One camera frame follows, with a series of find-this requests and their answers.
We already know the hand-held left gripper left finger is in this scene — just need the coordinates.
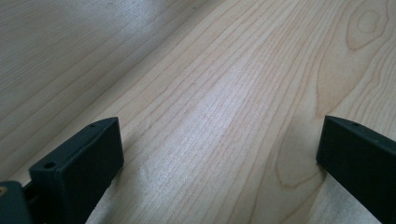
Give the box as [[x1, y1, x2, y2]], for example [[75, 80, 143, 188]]
[[28, 117, 125, 224]]

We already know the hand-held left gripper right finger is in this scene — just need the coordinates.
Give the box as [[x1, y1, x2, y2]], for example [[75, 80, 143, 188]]
[[315, 114, 396, 224]]

